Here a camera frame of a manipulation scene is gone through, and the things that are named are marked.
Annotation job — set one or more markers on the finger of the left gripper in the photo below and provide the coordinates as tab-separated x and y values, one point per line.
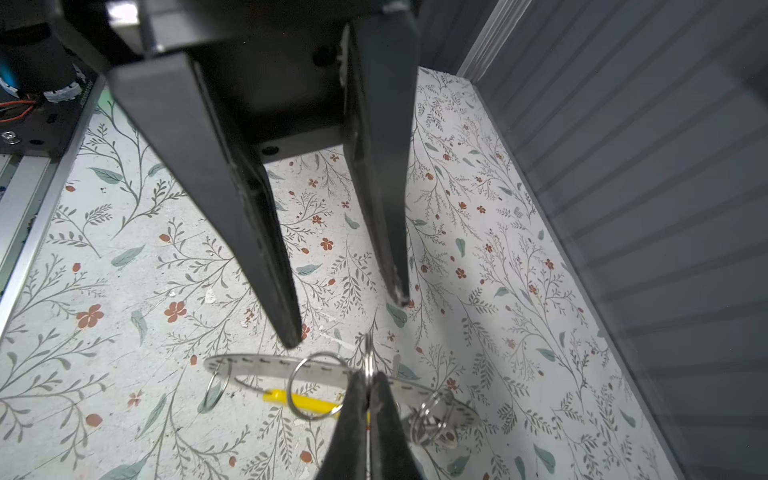
381	69
177	111

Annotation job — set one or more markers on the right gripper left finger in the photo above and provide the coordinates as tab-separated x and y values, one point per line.
346	458

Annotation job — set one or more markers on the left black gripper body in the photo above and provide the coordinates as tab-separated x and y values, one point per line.
278	66

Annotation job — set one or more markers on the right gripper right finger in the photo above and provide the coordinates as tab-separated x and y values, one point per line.
389	453

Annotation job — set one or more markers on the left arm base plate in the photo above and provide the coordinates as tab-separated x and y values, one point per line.
48	129

